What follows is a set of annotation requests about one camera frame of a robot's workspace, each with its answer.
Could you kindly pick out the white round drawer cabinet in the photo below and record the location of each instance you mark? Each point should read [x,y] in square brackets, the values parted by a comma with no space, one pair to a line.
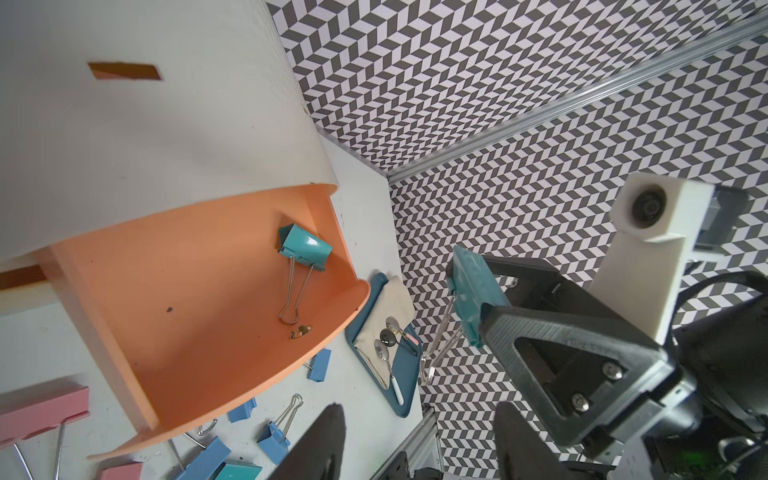
[115,110]

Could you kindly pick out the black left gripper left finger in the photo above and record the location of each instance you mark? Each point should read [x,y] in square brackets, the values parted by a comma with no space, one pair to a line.
[319,452]

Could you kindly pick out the teal binder clip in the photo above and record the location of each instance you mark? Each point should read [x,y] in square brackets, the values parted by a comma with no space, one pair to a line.
[238,471]
[471,285]
[304,248]

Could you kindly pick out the blue binder clip centre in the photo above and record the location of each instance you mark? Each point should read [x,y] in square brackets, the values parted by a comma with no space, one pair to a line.
[317,367]

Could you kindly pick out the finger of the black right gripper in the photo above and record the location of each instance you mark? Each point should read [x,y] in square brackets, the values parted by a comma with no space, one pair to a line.
[540,286]

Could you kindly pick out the pink handled utensil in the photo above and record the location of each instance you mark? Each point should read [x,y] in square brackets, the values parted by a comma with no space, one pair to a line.
[393,325]

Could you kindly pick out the blue binder clip centre low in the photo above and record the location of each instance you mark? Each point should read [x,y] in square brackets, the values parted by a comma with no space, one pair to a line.
[206,463]

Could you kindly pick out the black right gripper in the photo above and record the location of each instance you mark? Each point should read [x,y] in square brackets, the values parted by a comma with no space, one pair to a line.
[607,382]

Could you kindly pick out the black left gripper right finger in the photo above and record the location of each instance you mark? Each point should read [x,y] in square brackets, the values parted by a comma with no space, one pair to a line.
[521,453]

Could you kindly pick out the metal spoon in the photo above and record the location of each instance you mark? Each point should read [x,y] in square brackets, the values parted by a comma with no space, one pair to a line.
[383,354]

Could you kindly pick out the blue binder clip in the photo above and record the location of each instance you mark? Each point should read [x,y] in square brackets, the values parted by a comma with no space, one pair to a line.
[243,411]
[317,367]

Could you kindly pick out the pink binder clip lower left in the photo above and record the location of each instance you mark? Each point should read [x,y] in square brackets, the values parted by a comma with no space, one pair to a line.
[127,471]

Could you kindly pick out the orange top drawer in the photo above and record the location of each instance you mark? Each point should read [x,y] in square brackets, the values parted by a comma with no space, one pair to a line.
[179,309]

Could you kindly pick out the pink binder clip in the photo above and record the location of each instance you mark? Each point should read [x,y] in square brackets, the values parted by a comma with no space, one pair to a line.
[40,416]
[127,471]

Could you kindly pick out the blue binder clip mid right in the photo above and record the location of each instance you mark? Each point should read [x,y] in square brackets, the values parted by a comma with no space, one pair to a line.
[273,440]

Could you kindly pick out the aluminium front rail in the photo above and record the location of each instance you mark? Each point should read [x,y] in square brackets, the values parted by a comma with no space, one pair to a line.
[419,456]

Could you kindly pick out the blue binder clip right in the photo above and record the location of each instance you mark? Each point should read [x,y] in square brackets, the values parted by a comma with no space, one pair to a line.
[243,411]

